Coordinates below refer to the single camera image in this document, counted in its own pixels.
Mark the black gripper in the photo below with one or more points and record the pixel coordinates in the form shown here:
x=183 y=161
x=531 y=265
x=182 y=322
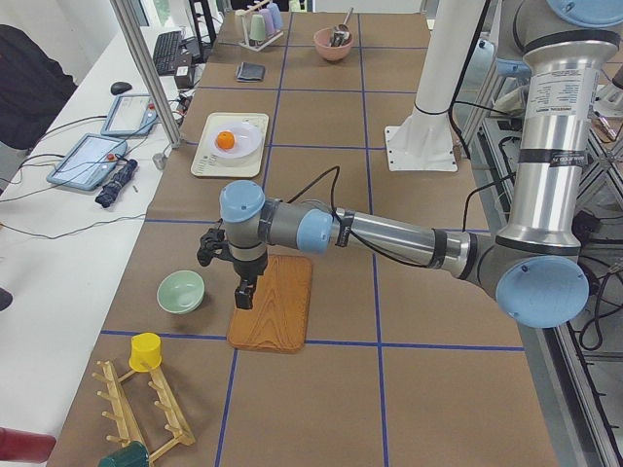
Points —
x=248 y=269

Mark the white round plate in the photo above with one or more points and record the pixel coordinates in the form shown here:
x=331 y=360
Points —
x=248 y=139

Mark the orange mandarin fruit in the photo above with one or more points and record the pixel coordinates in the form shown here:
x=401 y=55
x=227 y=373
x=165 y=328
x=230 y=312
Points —
x=225 y=140

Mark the cream bear print tray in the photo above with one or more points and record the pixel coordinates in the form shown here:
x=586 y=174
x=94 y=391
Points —
x=206 y=164

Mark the brown wooden cutting board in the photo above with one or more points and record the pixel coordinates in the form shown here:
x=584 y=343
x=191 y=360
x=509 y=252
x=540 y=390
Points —
x=278 y=320

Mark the light green bowl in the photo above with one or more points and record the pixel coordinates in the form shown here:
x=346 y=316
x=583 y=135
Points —
x=181 y=292

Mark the yellow cup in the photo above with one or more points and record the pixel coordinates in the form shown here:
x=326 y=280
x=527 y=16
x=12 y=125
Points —
x=145 y=352

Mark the small metal clamp foot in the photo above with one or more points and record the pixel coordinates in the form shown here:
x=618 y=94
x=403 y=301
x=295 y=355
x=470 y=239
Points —
x=159 y=161

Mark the navy folded umbrella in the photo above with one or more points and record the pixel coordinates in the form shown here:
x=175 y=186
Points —
x=111 y=190

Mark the wooden mug rack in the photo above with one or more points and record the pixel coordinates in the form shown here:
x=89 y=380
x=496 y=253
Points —
x=142 y=410

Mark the dark green cup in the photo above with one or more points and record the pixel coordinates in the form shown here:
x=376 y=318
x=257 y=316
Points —
x=133 y=455

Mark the near teach pendant tablet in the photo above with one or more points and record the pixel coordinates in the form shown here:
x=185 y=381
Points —
x=88 y=163

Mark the teach pendant tablet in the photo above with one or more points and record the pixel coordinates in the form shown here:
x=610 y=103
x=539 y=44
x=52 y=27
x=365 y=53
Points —
x=88 y=163
x=130 y=115

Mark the far teach pendant tablet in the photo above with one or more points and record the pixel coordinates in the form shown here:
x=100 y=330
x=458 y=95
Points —
x=130 y=115

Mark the grey folded cloth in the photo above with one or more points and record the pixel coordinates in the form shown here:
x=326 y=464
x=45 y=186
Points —
x=250 y=72

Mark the small black box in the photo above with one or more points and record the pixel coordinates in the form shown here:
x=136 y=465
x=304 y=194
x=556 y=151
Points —
x=184 y=77

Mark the black computer mouse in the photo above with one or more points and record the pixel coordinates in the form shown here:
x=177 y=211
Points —
x=120 y=87

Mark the white cup rack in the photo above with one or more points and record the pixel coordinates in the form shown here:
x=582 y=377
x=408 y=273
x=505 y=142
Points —
x=258 y=8

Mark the black keyboard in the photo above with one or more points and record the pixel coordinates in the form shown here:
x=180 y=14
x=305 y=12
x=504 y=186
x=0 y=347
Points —
x=166 y=51

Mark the light green hanging cup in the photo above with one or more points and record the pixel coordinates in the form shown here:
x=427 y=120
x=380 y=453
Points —
x=258 y=32

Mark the pink bowl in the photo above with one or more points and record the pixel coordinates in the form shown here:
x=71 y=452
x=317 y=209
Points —
x=322 y=44

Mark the red cup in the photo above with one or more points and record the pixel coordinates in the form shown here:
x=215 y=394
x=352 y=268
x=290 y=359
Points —
x=23 y=446

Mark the metal scoop in bowl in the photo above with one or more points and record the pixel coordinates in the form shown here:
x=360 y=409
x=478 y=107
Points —
x=340 y=33

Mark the lilac hanging cup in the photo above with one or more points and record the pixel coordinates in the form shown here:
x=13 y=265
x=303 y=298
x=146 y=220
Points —
x=273 y=18

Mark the person in black sweater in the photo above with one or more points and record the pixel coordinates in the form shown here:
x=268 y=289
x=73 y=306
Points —
x=34 y=89

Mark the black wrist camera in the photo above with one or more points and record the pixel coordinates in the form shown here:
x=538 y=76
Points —
x=213 y=245

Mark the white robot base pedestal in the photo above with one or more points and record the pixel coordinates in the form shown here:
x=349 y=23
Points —
x=424 y=141

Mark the aluminium frame post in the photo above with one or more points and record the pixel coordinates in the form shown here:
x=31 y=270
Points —
x=142 y=58

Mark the aluminium side frame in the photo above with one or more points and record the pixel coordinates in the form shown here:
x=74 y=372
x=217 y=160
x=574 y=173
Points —
x=530 y=264

